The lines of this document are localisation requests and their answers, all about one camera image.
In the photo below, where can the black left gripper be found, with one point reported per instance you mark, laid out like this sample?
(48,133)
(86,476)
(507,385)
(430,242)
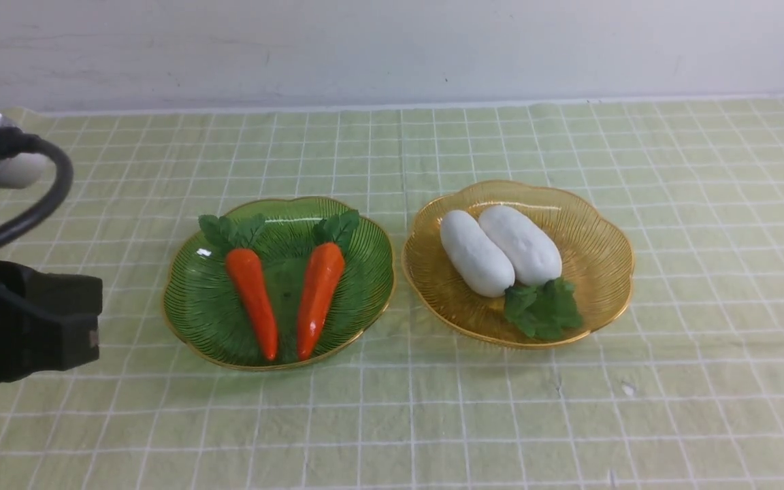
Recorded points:
(49,322)

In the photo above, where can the orange toy carrot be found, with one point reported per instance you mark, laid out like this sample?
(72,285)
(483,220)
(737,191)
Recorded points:
(326,265)
(244,267)

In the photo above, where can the white toy radish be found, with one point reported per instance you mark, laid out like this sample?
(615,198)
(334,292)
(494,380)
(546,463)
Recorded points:
(480,263)
(540,303)

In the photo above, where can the amber glass plate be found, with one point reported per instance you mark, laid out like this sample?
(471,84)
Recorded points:
(597,259)

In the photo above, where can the green checked tablecloth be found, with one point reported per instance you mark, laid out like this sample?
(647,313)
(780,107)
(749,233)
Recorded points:
(684,391)

